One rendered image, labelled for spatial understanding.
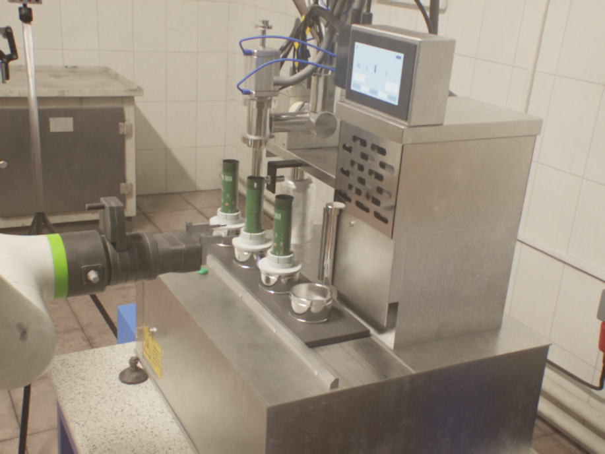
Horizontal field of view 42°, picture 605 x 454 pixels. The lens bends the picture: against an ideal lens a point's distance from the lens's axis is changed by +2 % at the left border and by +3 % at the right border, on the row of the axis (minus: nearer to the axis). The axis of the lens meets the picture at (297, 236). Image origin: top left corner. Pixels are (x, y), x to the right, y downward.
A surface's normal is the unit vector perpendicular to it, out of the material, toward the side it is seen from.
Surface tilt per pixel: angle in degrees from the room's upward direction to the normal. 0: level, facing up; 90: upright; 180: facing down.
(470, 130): 90
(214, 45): 90
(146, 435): 0
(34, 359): 88
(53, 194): 90
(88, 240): 26
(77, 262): 64
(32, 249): 34
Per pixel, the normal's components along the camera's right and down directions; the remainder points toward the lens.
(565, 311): -0.88, 0.11
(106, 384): 0.07, -0.94
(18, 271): 0.58, -0.70
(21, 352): 0.70, 0.34
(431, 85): 0.46, 0.34
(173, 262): 0.14, 0.36
